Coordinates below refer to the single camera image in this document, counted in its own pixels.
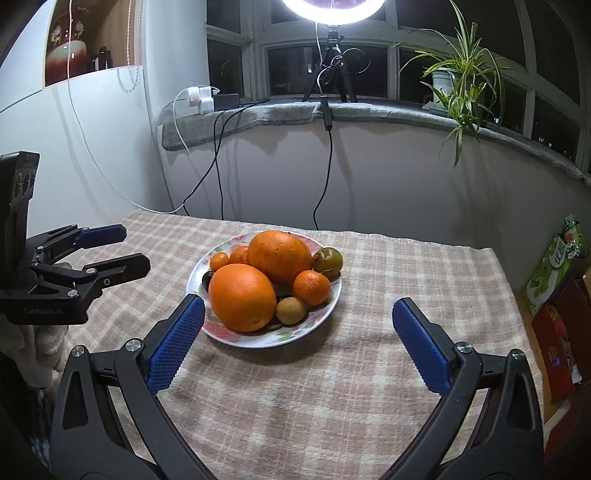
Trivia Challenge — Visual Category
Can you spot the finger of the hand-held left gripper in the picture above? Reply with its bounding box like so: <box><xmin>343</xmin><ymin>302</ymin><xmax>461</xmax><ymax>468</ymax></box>
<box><xmin>28</xmin><ymin>224</ymin><xmax>128</xmax><ymax>264</ymax></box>
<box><xmin>41</xmin><ymin>253</ymin><xmax>151</xmax><ymax>296</ymax></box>

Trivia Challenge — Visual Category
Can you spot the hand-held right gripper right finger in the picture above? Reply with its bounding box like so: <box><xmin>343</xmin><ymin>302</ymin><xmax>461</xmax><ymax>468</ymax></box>
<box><xmin>383</xmin><ymin>298</ymin><xmax>546</xmax><ymax>480</ymax></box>

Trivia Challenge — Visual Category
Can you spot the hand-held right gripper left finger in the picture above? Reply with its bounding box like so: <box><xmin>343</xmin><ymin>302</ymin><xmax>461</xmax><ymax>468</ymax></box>
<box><xmin>50</xmin><ymin>293</ymin><xmax>218</xmax><ymax>480</ymax></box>

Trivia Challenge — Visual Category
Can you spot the large smooth orange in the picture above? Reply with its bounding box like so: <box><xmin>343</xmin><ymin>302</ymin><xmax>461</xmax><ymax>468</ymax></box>
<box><xmin>208</xmin><ymin>264</ymin><xmax>278</xmax><ymax>333</ymax></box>

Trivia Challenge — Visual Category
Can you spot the white floral plate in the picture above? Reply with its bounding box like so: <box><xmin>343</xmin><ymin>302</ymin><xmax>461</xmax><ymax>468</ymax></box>
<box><xmin>186</xmin><ymin>232</ymin><xmax>343</xmax><ymax>349</ymax></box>

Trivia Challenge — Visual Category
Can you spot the tan longan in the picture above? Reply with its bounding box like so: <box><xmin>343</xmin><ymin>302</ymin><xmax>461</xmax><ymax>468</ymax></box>
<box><xmin>276</xmin><ymin>296</ymin><xmax>307</xmax><ymax>325</ymax></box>

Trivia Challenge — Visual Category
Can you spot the green-brown round fruit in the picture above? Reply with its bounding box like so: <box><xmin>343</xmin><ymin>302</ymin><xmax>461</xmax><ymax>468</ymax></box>
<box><xmin>311</xmin><ymin>247</ymin><xmax>344</xmax><ymax>278</ymax></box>

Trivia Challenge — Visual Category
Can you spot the large speckled orange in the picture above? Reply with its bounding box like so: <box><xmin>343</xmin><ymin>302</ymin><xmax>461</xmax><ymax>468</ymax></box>
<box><xmin>247</xmin><ymin>229</ymin><xmax>313</xmax><ymax>285</ymax></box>

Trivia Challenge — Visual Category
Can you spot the person's left hand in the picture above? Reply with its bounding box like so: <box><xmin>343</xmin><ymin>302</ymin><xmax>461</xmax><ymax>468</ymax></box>
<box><xmin>9</xmin><ymin>323</ymin><xmax>71</xmax><ymax>389</ymax></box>

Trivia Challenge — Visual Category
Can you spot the checkered tablecloth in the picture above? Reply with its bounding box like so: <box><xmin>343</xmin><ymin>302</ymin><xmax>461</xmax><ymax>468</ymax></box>
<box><xmin>28</xmin><ymin>210</ymin><xmax>548</xmax><ymax>480</ymax></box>

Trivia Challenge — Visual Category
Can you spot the red cardboard box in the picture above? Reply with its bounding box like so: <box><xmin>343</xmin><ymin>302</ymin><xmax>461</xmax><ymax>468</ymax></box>
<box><xmin>531</xmin><ymin>277</ymin><xmax>591</xmax><ymax>404</ymax></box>
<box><xmin>545</xmin><ymin>397</ymin><xmax>589</xmax><ymax>462</ymax></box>

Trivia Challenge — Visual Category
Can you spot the green printed bag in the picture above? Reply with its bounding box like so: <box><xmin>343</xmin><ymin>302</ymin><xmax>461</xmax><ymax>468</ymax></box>
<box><xmin>525</xmin><ymin>215</ymin><xmax>589</xmax><ymax>317</ymax></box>

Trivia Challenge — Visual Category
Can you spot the red and white vase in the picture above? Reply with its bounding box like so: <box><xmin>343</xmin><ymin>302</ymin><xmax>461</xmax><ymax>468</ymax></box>
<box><xmin>45</xmin><ymin>7</ymin><xmax>89</xmax><ymax>87</ymax></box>

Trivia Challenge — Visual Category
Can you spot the blue striped cloth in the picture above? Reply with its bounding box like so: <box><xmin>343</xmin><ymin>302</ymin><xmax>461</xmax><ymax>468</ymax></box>
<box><xmin>30</xmin><ymin>392</ymin><xmax>56</xmax><ymax>462</ymax></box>

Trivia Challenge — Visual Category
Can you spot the dark bottle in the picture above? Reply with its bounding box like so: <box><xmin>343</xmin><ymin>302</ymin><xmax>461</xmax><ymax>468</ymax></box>
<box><xmin>89</xmin><ymin>46</ymin><xmax>114</xmax><ymax>73</ymax></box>

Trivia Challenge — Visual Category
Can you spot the wooden shelf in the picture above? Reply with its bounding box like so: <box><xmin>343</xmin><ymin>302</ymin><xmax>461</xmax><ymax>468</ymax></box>
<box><xmin>45</xmin><ymin>0</ymin><xmax>141</xmax><ymax>87</ymax></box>

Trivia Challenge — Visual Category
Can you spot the grey windowsill cloth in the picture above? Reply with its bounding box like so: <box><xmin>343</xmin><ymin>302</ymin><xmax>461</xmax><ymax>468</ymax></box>
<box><xmin>161</xmin><ymin>97</ymin><xmax>591</xmax><ymax>185</ymax></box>

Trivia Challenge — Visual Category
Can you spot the white plant pot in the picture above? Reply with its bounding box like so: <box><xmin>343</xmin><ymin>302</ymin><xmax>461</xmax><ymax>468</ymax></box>
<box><xmin>431</xmin><ymin>69</ymin><xmax>458</xmax><ymax>104</ymax></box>

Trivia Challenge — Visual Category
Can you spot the spider plant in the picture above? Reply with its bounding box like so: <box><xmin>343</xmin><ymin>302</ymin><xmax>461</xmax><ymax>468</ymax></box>
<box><xmin>397</xmin><ymin>0</ymin><xmax>515</xmax><ymax>168</ymax></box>

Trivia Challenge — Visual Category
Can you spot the black power cable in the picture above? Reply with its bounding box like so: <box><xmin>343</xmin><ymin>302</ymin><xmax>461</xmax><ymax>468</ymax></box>
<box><xmin>183</xmin><ymin>107</ymin><xmax>243</xmax><ymax>216</ymax></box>
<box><xmin>217</xmin><ymin>98</ymin><xmax>271</xmax><ymax>219</ymax></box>

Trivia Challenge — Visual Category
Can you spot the white cable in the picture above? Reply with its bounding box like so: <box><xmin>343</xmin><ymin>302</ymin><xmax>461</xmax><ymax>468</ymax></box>
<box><xmin>67</xmin><ymin>0</ymin><xmax>220</xmax><ymax>215</ymax></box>

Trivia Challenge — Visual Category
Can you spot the white window frame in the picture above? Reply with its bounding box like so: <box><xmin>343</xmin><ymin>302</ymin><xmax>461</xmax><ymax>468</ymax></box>
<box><xmin>205</xmin><ymin>0</ymin><xmax>591</xmax><ymax>169</ymax></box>

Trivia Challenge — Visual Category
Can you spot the black cable with inline switch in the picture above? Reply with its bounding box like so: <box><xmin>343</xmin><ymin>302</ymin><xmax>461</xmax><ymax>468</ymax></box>
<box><xmin>313</xmin><ymin>21</ymin><xmax>342</xmax><ymax>230</ymax></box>

